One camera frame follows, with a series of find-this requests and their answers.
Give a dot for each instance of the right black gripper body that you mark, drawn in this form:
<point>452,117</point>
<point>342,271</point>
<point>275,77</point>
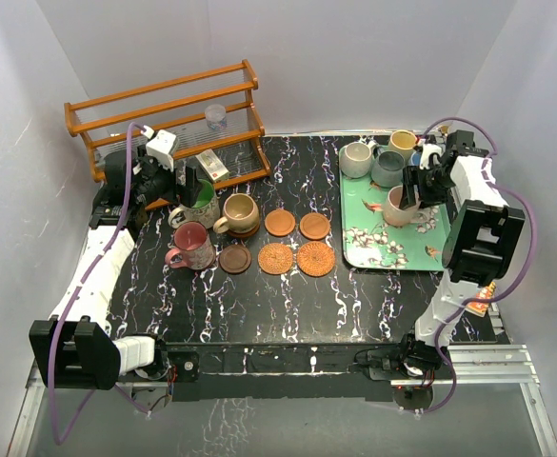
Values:
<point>433,175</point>

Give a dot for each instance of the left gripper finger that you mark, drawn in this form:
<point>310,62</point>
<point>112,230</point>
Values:
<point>191,188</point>
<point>180,175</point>

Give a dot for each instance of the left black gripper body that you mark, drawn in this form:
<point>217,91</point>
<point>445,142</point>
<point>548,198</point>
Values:
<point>157,182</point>

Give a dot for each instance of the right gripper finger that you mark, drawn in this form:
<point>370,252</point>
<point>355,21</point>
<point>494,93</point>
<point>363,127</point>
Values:
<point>409,183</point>
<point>430,196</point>

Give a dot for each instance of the green inside mug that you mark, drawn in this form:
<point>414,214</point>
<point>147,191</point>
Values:
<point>205,210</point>

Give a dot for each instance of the grey mug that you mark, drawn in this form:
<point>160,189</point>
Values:
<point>387,169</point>

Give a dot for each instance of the pale pink mug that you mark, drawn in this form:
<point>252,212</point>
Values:
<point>397,217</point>

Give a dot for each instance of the pink halloween mug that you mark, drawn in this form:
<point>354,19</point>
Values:
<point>192,248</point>

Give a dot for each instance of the brown ringed wooden saucer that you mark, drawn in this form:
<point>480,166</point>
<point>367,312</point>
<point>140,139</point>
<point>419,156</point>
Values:
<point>245,234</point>

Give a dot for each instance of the brown stoneware mug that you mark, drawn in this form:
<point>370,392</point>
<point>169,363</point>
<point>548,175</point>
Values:
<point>240,215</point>

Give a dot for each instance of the orange wooden shelf rack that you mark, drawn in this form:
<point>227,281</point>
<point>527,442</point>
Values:
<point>178,105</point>

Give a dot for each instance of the green floral tray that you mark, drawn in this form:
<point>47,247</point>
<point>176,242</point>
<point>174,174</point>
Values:
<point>370,242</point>

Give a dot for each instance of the dark walnut coaster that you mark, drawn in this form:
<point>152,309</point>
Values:
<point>234,259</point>

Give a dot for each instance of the light wood coaster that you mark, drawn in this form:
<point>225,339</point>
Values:
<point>279,222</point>
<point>314,226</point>

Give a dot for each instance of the woven rattan coaster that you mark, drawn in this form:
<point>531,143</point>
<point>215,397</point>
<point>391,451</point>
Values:
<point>275,258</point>
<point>315,259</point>

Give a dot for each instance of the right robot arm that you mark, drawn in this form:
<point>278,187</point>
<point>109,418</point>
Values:
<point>479,247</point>

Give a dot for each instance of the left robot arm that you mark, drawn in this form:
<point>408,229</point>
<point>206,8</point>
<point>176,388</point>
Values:
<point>73,348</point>

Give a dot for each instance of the clear plastic cup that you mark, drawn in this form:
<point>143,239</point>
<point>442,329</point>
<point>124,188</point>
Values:
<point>216,117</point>

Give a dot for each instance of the blue mug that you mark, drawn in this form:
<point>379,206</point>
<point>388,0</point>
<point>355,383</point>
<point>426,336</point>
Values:
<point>415,159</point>

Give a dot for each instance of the yellow mug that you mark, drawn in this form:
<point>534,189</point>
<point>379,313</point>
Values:
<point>403,142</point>

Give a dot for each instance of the white green small box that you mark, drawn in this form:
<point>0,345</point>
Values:
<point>213,167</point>

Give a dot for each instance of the white cream mug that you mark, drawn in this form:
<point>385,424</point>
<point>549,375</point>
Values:
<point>355,159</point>

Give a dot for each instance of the colourful card box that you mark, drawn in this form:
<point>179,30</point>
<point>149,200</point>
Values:
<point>480,306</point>

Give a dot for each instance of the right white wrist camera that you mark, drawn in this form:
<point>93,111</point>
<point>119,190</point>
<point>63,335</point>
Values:
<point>430,152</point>

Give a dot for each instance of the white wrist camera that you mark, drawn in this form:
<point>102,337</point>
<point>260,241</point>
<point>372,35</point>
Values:
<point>161,146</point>
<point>430,152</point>

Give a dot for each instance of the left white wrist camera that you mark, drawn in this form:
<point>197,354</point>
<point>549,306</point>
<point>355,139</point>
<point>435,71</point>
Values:
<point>161,146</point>

